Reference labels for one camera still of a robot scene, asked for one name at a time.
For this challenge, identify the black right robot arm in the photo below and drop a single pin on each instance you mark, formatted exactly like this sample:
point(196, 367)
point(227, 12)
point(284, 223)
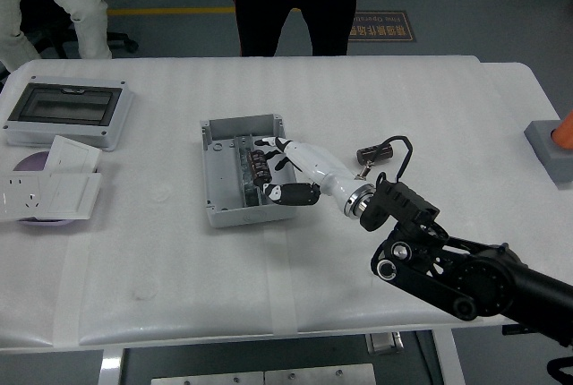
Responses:
point(483, 277)

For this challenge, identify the white table leg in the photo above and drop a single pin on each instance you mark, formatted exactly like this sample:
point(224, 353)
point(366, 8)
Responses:
point(447, 358)
point(112, 367)

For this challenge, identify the white switch panel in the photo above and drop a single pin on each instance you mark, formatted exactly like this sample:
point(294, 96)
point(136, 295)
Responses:
point(69, 194)
point(71, 154)

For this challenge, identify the purple round plate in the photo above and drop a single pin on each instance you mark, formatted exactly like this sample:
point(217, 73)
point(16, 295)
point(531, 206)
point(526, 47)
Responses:
point(31, 163)

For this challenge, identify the orange cone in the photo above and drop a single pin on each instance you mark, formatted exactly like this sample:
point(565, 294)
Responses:
point(565, 132)

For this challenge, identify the grey enclosure with dark window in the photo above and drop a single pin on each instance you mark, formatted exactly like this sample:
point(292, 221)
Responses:
point(62, 107)

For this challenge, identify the black cylindrical battery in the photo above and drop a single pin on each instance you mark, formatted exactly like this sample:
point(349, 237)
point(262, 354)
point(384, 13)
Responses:
point(261, 168)
point(371, 154)

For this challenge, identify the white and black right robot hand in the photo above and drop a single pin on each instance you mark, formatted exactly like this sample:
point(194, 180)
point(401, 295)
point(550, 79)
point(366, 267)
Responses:
point(322, 170)

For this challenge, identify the open grey junction box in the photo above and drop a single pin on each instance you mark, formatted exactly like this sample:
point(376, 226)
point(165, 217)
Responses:
point(224, 179)

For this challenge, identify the grey block base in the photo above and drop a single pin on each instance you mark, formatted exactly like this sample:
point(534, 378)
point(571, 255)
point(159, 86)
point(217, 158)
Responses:
point(546, 152)

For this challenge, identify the white foam mat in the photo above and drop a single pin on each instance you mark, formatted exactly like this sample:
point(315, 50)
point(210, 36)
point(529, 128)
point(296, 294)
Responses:
point(179, 268)

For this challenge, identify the yellow floor tape line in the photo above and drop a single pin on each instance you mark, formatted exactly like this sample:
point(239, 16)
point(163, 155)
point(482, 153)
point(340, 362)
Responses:
point(179, 11)

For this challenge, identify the seated person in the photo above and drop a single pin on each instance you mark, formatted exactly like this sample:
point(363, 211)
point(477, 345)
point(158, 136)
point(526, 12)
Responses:
point(89, 13)

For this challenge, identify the white wall socket panel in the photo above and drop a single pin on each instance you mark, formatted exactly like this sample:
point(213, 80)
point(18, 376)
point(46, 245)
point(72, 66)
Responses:
point(20, 194)

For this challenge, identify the brown floor sign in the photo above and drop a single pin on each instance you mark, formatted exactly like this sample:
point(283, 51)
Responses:
point(385, 29)

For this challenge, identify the grey metal plate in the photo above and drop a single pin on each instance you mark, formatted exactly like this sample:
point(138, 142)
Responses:
point(320, 375)
point(206, 379)

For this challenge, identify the black office chair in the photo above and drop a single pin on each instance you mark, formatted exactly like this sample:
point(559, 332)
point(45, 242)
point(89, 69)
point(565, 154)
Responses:
point(49, 18)

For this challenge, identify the black table control panel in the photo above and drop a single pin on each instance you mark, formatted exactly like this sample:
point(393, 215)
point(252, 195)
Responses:
point(510, 329)

